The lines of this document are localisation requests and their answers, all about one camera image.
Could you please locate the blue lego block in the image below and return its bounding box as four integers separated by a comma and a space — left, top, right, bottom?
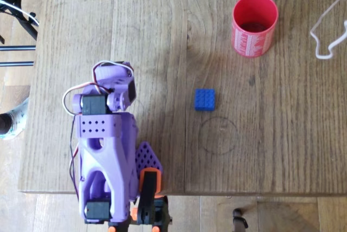
194, 88, 216, 112

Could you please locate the red plastic cup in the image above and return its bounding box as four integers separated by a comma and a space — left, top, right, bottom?
232, 0, 279, 59

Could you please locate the foot in patterned sock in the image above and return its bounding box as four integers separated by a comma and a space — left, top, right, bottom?
0, 96, 30, 141

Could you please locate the black orange table clamp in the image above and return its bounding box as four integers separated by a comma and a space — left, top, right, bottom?
131, 169, 171, 229

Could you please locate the white cable on chair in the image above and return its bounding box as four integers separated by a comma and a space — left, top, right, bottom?
0, 0, 40, 25

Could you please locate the silver black camera tripod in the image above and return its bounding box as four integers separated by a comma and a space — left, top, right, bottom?
232, 208, 249, 230

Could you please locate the long white camera cable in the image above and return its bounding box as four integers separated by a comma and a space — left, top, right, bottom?
310, 0, 347, 61

